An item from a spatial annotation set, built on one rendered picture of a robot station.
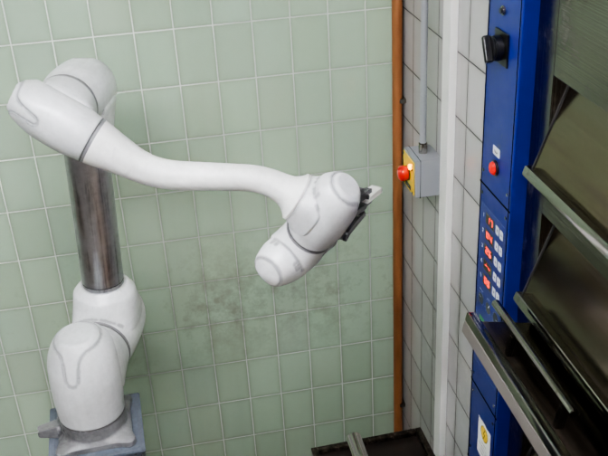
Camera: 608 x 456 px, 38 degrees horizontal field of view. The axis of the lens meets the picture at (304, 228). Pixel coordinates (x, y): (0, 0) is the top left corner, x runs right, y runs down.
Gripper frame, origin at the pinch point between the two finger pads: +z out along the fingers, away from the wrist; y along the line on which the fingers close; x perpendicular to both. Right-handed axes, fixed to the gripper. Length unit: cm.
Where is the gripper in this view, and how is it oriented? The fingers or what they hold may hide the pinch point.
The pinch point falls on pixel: (369, 194)
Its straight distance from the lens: 210.4
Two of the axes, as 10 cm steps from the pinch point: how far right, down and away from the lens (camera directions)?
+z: 5.6, -4.1, 7.2
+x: 8.3, 2.2, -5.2
